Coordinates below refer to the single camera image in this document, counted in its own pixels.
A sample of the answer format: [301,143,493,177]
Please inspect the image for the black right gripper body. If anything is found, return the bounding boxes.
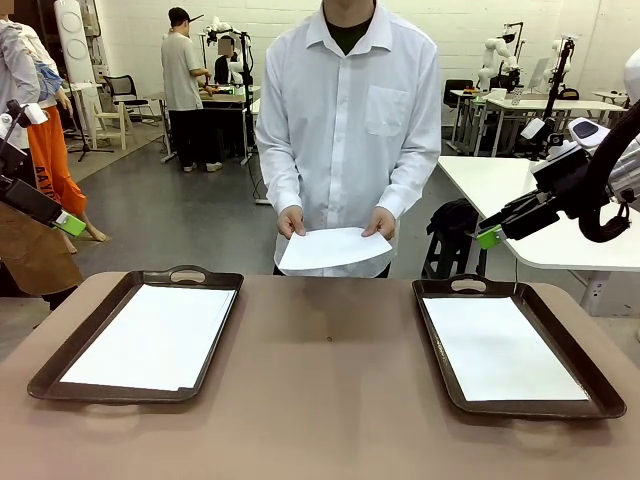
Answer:
[529,148,592,212]

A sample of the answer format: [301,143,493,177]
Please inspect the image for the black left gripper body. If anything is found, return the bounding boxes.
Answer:
[0,130,29,177]

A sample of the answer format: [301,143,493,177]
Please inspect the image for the white A4 paper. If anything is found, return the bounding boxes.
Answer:
[278,227,393,274]
[422,295,591,403]
[59,283,237,392]

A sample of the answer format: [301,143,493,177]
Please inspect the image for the person's left forearm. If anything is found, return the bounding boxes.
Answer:
[376,144,442,220]

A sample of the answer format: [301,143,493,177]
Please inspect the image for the person's right forearm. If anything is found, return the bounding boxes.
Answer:
[255,144,305,216]

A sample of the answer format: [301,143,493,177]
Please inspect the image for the person's left hand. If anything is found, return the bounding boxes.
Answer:
[361,207,398,241]

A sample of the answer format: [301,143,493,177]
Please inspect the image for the person's right hand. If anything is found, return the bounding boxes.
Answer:
[277,207,307,240]

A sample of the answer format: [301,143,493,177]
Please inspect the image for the large white table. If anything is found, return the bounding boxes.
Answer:
[434,155,640,274]

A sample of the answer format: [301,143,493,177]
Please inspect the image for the mannequin with brown apron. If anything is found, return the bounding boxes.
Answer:
[0,19,84,311]

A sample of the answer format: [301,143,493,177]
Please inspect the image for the black pole stand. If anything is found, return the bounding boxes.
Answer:
[528,38,576,162]

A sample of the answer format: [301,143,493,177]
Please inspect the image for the long white background table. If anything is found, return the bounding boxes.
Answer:
[483,97,631,156]

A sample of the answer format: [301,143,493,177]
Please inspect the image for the black backpack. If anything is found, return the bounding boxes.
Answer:
[426,198,481,236]

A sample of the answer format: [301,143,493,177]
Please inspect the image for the black tripod stand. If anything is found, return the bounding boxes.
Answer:
[67,97,115,163]

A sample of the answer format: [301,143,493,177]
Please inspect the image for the background computer monitor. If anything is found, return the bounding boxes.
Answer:
[528,56,551,91]

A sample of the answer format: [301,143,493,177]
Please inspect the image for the white wooden chair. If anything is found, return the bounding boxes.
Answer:
[92,102,129,151]

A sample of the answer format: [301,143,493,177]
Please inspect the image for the white standing air conditioner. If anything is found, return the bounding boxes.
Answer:
[53,0,97,84]

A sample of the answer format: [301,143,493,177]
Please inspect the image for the black mesh office chair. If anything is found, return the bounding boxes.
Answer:
[102,74,151,126]

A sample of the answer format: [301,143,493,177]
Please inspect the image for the brown plastic serving tray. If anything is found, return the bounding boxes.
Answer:
[27,264,245,405]
[411,273,628,420]

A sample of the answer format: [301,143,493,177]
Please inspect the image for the man in grey shirt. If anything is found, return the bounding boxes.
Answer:
[160,6,224,174]

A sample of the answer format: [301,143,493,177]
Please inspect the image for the person in white shirt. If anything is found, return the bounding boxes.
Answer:
[254,0,442,279]

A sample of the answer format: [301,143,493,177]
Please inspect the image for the background workbench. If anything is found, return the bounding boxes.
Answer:
[199,82,264,169]

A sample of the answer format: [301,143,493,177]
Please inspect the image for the seated person in black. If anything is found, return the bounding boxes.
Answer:
[213,35,242,86]

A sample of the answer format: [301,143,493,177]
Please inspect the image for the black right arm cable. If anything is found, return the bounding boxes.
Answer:
[577,99,640,245]

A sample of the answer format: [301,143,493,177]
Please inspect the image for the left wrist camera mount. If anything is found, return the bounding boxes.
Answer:
[4,98,49,127]

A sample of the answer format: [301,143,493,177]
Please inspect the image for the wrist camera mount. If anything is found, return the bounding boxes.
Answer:
[4,98,49,127]
[519,118,576,162]

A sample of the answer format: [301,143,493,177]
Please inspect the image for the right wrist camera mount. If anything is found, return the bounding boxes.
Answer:
[519,118,576,162]

